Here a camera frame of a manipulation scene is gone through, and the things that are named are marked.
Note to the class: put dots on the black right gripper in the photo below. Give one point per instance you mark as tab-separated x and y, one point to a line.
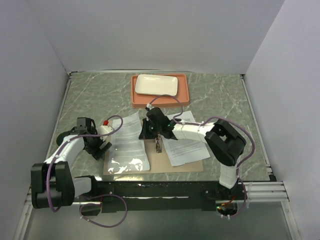
144	134

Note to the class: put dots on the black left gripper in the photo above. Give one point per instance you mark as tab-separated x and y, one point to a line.
96	152

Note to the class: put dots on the white printed paper sheets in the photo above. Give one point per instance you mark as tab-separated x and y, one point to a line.
184	151

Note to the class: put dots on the tan paper folder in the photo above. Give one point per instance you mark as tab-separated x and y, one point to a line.
159	162

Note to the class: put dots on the white printed paper sheet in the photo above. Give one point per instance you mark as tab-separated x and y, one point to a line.
127	153

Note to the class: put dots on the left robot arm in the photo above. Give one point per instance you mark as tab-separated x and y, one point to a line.
52	184

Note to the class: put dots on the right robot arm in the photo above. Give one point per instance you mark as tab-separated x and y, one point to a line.
226	144

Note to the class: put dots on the white rectangular plate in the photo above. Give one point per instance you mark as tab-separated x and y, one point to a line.
149	84

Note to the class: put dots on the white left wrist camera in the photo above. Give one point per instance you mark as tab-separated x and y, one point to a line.
105	129

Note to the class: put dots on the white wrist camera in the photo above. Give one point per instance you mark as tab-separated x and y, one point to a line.
105	129
148	107

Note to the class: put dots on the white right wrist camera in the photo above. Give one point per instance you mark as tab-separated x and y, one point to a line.
148	107

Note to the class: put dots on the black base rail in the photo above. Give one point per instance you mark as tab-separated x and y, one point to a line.
162	195

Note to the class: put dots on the aluminium frame rail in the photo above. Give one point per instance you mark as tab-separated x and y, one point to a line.
264	188

